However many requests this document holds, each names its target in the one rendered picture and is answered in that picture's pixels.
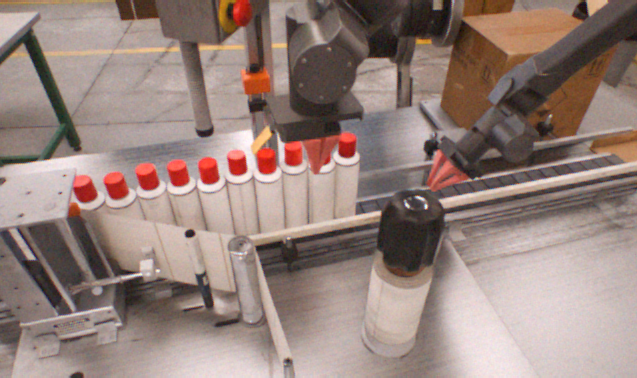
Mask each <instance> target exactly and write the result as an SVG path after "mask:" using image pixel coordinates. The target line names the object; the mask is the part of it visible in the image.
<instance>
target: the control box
mask: <svg viewBox="0 0 637 378"><path fill-rule="evenodd" d="M155 1H156V5H157V9H158V14H159V18H160V22H161V27H162V31H163V35H164V36H165V37H167V38H173V39H180V40H186V41H192V42H199V43H205V44H211V45H219V44H220V43H221V42H223V41H224V40H225V39H227V38H229V37H230V36H231V35H233V34H234V33H235V32H236V31H238V30H239V29H240V28H241V27H239V26H238V25H236V23H235V21H234V20H231V19H229V17H228V6H229V4H230V3H235V2H236V1H237V0H155ZM248 1H249V2H250V4H251V6H252V10H253V15H252V19H253V18H254V17H255V16H257V15H258V14H259V13H260V12H262V11H263V10H264V9H266V8H267V7H268V0H248ZM252 19H251V20H252Z"/></svg>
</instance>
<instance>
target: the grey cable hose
mask: <svg viewBox="0 0 637 378"><path fill-rule="evenodd" d="M178 42H179V47H180V53H181V57H182V62H183V67H184V72H185V77H186V81H187V86H188V91H189V95H190V100H191V105H192V109H193V116H194V120H195V125H196V127H195V130H196V133H197V135H198V136H199V137H202V138H207V137H210V136H212V135H213V134H214V125H213V124H212V120H211V113H210V107H209V103H208V96H207V91H206V85H205V80H204V74H203V69H202V63H201V58H200V52H199V51H200V50H199V45H198V42H192V41H186V40H180V39H178Z"/></svg>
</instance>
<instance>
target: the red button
mask: <svg viewBox="0 0 637 378"><path fill-rule="evenodd" d="M252 15H253V10H252V6H251V4H250V2H249V1H248V0H237V1H236V2H235V3H230V4H229V6H228V17H229V19H231V20H234V21H235V23H236V25H238V26H239V27H246V26H247V25H248V24H249V23H250V22H251V19H252Z"/></svg>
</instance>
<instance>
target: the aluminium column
mask: <svg viewBox="0 0 637 378"><path fill-rule="evenodd" d="M258 24H259V34H260V44H261V55H262V65H263V67H265V68H266V70H267V72H268V76H269V80H270V92H266V93H265V94H266V99H267V98H268V97H271V96H275V88H274V71H273V56H272V40H271V24H270V9H269V0H268V7H267V8H266V9H264V10H263V11H262V12H260V13H259V14H258ZM243 34H244V44H245V53H246V62H247V66H250V64H252V63H257V64H260V62H259V52H258V42H257V33H256V23H255V17H254V18H253V19H252V20H251V22H250V23H249V24H248V25H247V26H246V27H243ZM255 114H256V124H257V135H258V137H259V136H260V135H261V133H262V132H263V119H262V111H259V112H255ZM274 131H275V134H274V135H272V136H271V137H270V138H269V145H270V149H272V150H274V151H275V155H276V165H277V166H278V167H279V151H278V136H277V132H276V129H275V130H274ZM279 169H280V167H279Z"/></svg>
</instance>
